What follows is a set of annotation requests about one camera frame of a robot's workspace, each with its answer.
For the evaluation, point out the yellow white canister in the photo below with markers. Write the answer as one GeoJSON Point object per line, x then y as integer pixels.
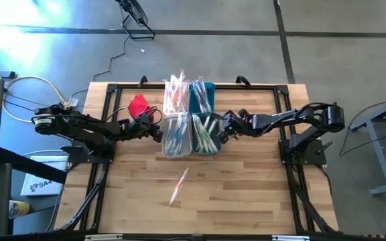
{"type": "Point", "coordinates": [18, 209]}

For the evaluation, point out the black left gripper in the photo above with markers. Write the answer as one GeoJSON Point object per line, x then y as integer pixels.
{"type": "Point", "coordinates": [142, 127]}

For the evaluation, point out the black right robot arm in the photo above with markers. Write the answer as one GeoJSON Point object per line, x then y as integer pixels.
{"type": "Point", "coordinates": [280, 118]}

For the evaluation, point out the white printed box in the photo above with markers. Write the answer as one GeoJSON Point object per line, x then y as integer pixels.
{"type": "Point", "coordinates": [42, 184]}

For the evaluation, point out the blue toothbrush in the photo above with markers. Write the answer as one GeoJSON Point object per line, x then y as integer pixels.
{"type": "Point", "coordinates": [169, 137]}
{"type": "Point", "coordinates": [181, 134]}
{"type": "Point", "coordinates": [184, 125]}

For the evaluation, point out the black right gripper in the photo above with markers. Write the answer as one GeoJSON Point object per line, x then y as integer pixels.
{"type": "Point", "coordinates": [233, 122]}

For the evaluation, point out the red cloth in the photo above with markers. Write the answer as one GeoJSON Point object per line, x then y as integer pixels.
{"type": "Point", "coordinates": [137, 103]}

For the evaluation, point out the yellow power plug block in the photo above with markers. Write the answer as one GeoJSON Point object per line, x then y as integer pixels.
{"type": "Point", "coordinates": [66, 105]}

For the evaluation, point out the black table clamp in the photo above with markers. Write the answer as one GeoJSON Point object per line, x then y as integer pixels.
{"type": "Point", "coordinates": [243, 80]}
{"type": "Point", "coordinates": [142, 81]}

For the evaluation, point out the purple toothbrush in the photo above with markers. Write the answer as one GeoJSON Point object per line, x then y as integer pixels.
{"type": "Point", "coordinates": [198, 95]}
{"type": "Point", "coordinates": [206, 97]}
{"type": "Point", "coordinates": [202, 88]}

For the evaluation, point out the translucent white plastic bin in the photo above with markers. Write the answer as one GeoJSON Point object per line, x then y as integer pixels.
{"type": "Point", "coordinates": [165, 107]}

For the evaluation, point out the black floor fan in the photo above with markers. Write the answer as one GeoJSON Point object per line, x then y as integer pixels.
{"type": "Point", "coordinates": [134, 10]}

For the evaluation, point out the grey metal desk frame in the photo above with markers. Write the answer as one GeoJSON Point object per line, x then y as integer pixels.
{"type": "Point", "coordinates": [385, 167]}

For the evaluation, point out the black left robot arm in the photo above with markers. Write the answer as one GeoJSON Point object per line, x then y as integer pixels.
{"type": "Point", "coordinates": [89, 127]}

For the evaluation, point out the teal plastic bin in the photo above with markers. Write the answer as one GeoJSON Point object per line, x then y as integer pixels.
{"type": "Point", "coordinates": [193, 107]}

